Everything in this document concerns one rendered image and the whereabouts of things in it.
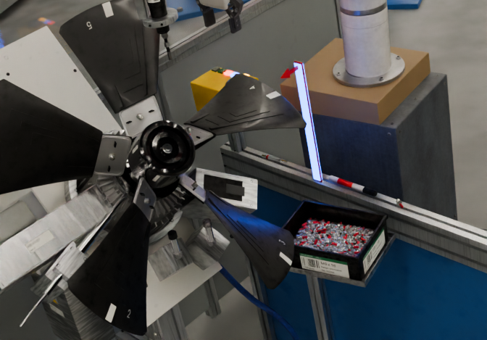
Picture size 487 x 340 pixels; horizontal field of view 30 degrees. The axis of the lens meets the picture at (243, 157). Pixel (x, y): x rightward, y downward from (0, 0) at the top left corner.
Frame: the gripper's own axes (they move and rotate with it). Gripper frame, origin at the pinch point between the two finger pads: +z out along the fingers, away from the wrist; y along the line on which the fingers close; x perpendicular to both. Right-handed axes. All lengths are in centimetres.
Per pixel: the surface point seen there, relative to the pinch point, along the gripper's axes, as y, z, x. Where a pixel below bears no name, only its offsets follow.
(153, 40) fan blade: -16.1, -13.5, 32.6
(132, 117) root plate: -17.8, -1.2, 43.4
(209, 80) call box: 8.1, 16.5, 1.6
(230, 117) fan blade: -27.5, 5.6, 25.9
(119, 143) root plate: -23, -1, 51
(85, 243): -24, 14, 66
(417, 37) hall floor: 110, 123, -221
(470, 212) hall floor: 2, 123, -103
